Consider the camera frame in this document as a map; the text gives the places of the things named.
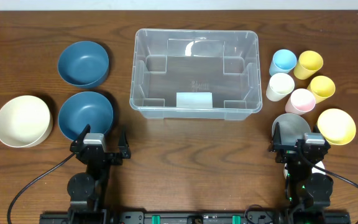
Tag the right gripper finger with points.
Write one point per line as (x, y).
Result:
(276, 143)
(316, 129)

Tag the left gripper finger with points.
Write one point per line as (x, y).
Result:
(78, 145)
(123, 145)

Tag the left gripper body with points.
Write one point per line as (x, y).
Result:
(101, 155)

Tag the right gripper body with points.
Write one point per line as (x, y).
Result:
(296, 150)

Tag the small white bowl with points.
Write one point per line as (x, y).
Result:
(319, 169)

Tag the small grey bowl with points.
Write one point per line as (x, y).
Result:
(292, 127)

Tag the small yellow bowl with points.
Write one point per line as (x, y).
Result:
(337, 126)

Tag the pink cup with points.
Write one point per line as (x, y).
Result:
(300, 102)

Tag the yellow cup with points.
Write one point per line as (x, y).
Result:
(322, 88)
(309, 63)

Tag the light blue cup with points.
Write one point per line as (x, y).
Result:
(283, 61)

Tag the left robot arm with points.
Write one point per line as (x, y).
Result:
(87, 189)

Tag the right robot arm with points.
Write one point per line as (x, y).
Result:
(308, 192)

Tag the clear plastic storage container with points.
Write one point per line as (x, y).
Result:
(208, 74)

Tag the dark blue bowl near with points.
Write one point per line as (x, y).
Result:
(87, 107)

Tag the dark blue bowl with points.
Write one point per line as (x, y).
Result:
(87, 107)
(84, 64)

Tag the cream cup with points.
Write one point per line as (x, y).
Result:
(280, 85)

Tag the cream bowl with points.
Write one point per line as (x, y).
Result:
(25, 121)

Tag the dark blue bowl far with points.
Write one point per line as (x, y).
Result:
(84, 64)

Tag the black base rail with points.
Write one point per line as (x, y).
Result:
(252, 216)

